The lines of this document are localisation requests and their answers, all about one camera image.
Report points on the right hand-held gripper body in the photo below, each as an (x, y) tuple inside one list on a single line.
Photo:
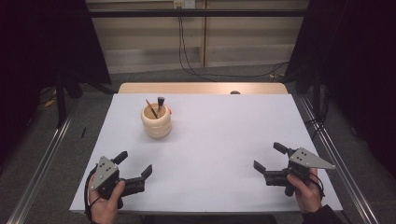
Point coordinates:
[(306, 158)]

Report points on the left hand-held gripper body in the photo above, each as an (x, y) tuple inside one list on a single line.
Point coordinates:
[(104, 172)]

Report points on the cream ribbed brush holder cup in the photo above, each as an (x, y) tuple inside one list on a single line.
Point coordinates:
[(156, 124)]

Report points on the thin black orange-tipped brush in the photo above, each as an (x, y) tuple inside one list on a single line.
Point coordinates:
[(151, 109)]

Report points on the black makeup brush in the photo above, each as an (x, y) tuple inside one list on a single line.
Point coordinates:
[(160, 104)]

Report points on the person's right hand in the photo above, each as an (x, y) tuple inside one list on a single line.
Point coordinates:
[(306, 196)]

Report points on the person's left hand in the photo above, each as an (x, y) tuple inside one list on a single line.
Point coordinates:
[(106, 211)]

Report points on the small black stick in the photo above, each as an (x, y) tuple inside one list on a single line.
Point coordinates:
[(83, 132)]

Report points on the white table mat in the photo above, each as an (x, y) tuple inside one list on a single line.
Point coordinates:
[(202, 161)]

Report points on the black metal stand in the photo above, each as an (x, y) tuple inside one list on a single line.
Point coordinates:
[(61, 99)]

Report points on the yellow floor item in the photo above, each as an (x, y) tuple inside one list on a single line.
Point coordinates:
[(49, 102)]

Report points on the wooden table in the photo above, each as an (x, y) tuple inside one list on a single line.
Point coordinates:
[(186, 88)]

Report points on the black curtain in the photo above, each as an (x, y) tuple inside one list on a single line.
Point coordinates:
[(358, 62), (37, 46)]

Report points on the black horizontal bar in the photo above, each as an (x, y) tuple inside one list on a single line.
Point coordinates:
[(199, 13)]

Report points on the aluminium floor rail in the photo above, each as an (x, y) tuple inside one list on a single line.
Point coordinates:
[(361, 202), (40, 168)]

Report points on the white wall socket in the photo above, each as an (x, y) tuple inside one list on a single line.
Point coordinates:
[(184, 3)]

